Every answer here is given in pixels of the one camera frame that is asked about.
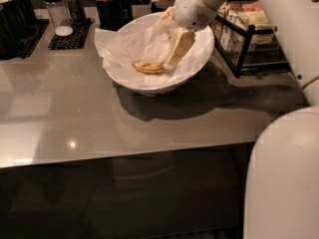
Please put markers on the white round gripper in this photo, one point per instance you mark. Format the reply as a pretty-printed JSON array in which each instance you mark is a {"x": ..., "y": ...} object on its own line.
[{"x": 189, "y": 11}]

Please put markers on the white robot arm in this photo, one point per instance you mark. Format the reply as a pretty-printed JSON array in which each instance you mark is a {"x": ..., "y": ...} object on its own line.
[{"x": 282, "y": 181}]

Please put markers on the white ceramic bowl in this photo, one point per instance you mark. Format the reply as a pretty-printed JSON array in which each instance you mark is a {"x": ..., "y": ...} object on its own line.
[{"x": 156, "y": 83}]

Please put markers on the white paper bowl liner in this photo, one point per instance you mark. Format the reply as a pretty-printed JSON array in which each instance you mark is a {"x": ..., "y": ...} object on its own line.
[{"x": 133, "y": 50}]

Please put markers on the assorted tea sachets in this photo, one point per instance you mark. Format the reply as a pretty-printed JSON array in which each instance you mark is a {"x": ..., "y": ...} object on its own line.
[{"x": 242, "y": 16}]

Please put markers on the black cup of stir sticks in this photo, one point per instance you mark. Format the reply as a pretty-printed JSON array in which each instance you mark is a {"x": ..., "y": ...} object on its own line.
[{"x": 114, "y": 14}]

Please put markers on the black rubber mat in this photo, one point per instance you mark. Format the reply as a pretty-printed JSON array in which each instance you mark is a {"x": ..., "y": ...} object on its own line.
[
  {"x": 74, "y": 41},
  {"x": 29, "y": 43}
]

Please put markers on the dark pepper shaker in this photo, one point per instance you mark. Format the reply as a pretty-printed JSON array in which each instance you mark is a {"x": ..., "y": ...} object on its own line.
[{"x": 77, "y": 12}]

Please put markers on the glass sugar shaker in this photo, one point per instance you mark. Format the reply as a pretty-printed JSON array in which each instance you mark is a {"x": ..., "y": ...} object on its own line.
[{"x": 59, "y": 16}]

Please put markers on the black rubber mat left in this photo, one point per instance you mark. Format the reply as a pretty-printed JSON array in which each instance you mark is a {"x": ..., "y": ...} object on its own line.
[{"x": 29, "y": 43}]

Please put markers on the black container far left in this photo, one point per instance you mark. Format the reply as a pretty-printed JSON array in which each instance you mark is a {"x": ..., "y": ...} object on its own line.
[{"x": 17, "y": 20}]

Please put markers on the black wire sachet rack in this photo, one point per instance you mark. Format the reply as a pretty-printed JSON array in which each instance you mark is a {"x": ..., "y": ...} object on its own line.
[{"x": 260, "y": 52}]

